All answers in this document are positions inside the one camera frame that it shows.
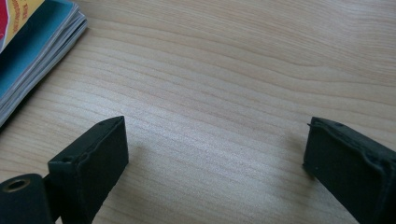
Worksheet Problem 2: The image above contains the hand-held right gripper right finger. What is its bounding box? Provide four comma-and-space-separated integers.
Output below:
302, 116, 396, 224

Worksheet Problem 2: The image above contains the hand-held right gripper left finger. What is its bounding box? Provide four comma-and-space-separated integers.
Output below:
47, 115, 130, 224

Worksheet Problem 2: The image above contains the teal cover book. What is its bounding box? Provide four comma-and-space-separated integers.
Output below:
0, 0, 89, 128

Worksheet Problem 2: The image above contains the yellow and red book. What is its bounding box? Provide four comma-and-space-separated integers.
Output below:
0, 0, 46, 54

